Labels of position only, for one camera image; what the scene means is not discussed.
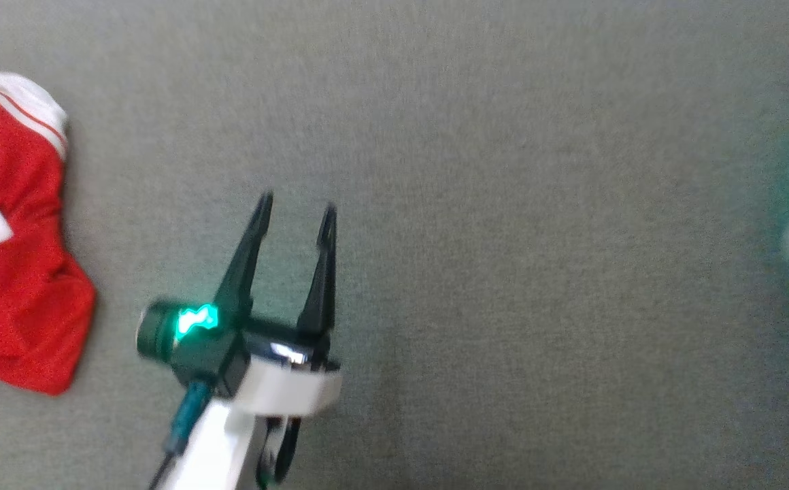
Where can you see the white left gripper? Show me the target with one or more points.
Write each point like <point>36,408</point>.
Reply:
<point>292,388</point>

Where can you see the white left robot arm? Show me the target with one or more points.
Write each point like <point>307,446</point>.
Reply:
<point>214,449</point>

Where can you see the red jersey white striped collar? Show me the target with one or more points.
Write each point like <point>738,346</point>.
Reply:
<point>20,272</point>

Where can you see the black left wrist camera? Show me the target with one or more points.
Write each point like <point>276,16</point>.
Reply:
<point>200,361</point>

